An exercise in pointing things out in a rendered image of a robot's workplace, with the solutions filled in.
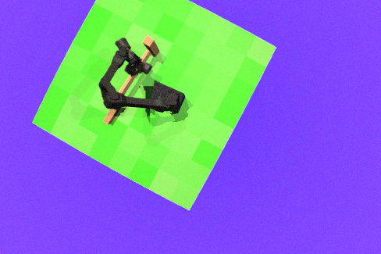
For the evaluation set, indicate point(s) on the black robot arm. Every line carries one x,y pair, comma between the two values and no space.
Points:
114,100

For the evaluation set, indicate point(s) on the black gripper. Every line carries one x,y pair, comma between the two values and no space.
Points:
145,67

